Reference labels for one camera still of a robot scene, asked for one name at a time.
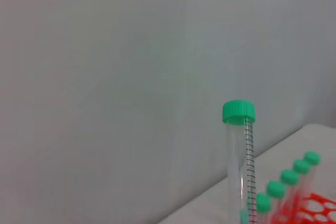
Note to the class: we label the red plastic test tube rack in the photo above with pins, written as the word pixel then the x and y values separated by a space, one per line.
pixel 315 209

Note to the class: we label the green-capped graduated test tube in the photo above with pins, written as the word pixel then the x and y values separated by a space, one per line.
pixel 239 110

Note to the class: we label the green-capped clear test tube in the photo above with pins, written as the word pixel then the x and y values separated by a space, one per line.
pixel 289 176
pixel 263 203
pixel 302 166
pixel 275 189
pixel 312 158

